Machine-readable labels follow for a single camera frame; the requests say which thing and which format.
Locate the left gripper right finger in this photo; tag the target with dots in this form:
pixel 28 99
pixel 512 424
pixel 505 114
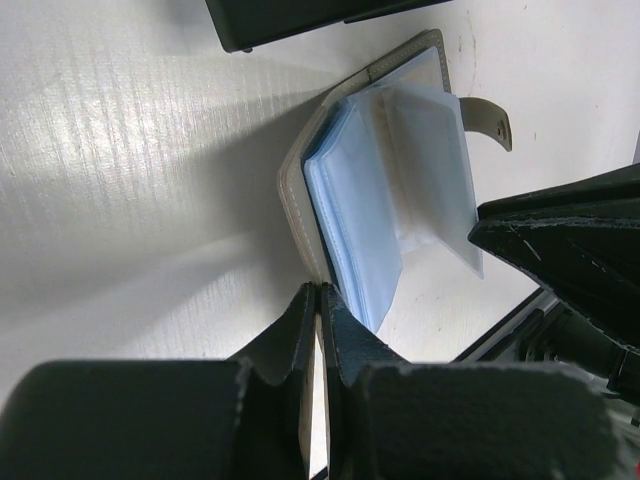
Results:
pixel 392 419

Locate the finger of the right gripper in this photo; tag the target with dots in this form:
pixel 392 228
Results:
pixel 619 184

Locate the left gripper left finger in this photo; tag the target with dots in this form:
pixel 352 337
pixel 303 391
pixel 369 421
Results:
pixel 245 417

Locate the black plastic card tray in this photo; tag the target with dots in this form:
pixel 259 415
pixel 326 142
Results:
pixel 242 25

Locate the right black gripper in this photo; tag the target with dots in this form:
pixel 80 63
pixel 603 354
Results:
pixel 587 255

